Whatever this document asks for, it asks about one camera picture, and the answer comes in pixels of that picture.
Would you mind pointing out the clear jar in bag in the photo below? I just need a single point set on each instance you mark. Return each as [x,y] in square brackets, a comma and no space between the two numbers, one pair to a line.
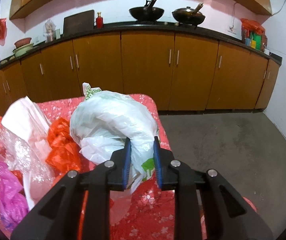
[49,30]

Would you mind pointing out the white plastic bag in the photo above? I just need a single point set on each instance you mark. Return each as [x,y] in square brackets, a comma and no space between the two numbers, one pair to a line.
[26,120]
[103,121]

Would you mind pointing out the red bottle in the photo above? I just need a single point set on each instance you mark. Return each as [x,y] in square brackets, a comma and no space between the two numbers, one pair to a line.
[99,21]

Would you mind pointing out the red floral tablecloth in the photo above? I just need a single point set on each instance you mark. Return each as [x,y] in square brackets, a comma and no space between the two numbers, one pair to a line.
[147,213]

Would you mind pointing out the brown lower kitchen cabinets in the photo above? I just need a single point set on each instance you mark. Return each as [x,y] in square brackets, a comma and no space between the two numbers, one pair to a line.
[181,69]

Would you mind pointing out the black lidded wok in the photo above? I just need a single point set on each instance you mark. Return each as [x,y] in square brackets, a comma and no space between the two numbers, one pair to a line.
[189,15]

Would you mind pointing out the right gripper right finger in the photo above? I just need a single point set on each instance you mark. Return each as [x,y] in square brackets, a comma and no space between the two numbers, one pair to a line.
[206,194]

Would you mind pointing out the pink plastic bag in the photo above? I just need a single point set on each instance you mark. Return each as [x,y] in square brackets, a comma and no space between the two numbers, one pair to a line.
[13,204]

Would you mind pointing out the orange bag with groceries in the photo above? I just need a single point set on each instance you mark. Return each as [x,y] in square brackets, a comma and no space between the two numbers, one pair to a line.
[253,34]

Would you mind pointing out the red hanging bag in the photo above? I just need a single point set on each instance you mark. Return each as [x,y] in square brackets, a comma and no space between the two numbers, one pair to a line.
[3,31]

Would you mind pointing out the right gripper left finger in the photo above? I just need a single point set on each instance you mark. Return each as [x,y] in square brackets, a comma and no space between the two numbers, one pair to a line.
[78,204]

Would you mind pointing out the stacked bowls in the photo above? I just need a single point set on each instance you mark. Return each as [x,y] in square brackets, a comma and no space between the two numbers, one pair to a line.
[22,46]

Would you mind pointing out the clear bubble wrap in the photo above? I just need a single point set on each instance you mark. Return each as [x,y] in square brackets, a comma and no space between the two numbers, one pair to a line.
[37,176]

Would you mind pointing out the red plastic bag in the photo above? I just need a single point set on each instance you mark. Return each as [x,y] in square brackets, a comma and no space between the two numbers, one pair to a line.
[64,155]

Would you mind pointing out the dark cutting board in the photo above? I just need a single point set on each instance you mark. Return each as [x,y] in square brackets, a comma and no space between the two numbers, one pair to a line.
[78,23]

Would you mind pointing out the black wok with handle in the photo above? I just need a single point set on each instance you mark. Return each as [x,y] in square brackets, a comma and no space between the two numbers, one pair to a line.
[147,13]

